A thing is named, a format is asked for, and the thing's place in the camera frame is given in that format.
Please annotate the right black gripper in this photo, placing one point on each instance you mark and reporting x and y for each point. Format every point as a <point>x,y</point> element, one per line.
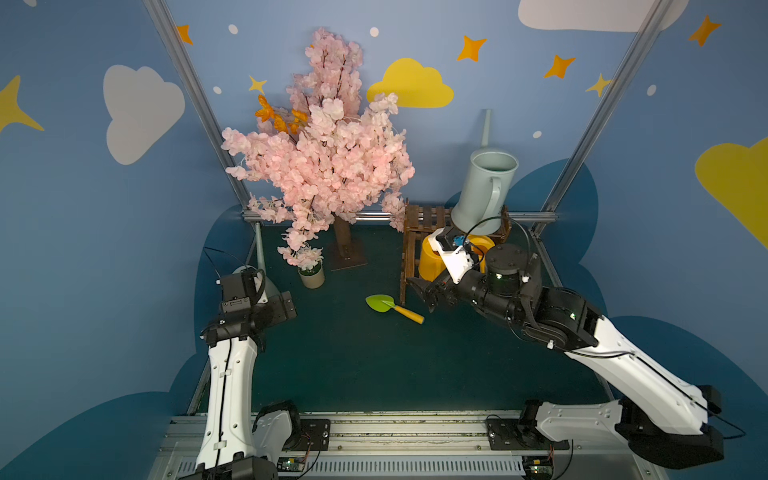
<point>444,287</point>

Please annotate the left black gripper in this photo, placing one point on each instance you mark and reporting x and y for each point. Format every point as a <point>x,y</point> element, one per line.
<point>279,306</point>

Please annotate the yellow watering can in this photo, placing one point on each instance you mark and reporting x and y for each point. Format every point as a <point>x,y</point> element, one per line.
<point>431,264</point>
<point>479,245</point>

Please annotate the brown wooden slatted shelf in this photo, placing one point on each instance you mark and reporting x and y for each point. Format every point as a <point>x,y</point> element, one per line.
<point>421,221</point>

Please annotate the pale blue watering can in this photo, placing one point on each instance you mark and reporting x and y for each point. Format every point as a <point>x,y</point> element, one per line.
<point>487,183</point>

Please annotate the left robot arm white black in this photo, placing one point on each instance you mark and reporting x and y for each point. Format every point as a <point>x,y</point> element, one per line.
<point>234,446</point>

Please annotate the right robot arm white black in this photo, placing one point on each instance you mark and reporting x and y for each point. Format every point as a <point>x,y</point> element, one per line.
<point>660,418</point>

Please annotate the sage green watering can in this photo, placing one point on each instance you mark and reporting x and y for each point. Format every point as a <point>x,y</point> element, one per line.
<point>255,259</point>

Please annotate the green yellow toy shovel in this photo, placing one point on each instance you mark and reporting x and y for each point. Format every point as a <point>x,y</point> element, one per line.
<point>383,303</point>

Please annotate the small potted white flowers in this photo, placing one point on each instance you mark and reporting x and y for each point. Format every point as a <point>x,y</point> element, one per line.
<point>309,263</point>

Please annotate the pink blossom artificial tree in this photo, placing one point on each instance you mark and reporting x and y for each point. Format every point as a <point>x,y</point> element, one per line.
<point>329,156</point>

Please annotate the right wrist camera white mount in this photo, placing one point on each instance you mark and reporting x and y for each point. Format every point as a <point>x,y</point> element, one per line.
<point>452,246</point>

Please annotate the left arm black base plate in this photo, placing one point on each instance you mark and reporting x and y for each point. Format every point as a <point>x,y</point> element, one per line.
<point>312,434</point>

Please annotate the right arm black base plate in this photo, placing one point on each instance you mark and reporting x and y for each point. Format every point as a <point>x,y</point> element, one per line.
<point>504,434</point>

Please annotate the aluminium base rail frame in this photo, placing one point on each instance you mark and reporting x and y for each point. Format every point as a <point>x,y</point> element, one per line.
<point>449,445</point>

